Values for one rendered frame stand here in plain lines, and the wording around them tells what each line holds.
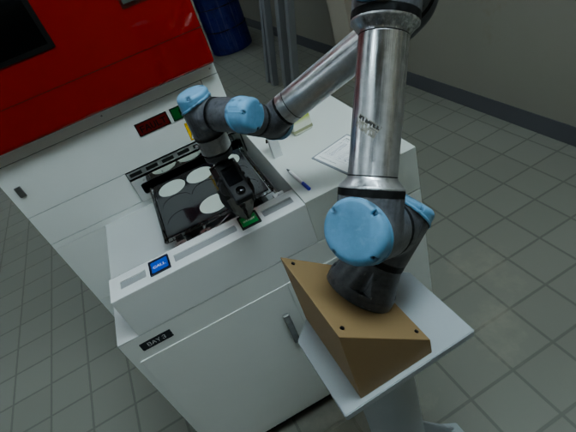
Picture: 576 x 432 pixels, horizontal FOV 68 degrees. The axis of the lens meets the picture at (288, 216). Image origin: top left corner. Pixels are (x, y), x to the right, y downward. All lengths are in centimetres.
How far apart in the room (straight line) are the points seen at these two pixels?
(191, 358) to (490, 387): 110
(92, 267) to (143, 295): 73
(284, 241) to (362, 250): 50
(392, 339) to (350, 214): 27
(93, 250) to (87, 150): 41
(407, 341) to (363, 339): 12
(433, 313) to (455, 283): 112
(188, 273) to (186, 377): 39
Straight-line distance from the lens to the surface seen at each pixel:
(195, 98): 96
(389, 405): 120
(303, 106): 97
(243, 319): 130
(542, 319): 204
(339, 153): 128
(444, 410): 181
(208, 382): 146
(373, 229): 69
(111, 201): 171
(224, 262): 115
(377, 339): 81
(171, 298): 118
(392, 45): 75
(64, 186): 168
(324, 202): 116
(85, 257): 184
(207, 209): 138
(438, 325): 100
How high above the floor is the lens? 164
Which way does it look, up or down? 38 degrees down
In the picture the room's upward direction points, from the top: 21 degrees counter-clockwise
